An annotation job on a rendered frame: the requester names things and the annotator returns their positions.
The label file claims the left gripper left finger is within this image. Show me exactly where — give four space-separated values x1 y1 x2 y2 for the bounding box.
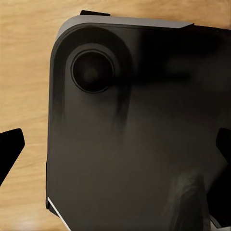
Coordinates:
0 128 25 186

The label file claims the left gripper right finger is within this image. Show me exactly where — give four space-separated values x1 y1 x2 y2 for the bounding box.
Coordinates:
216 128 231 166

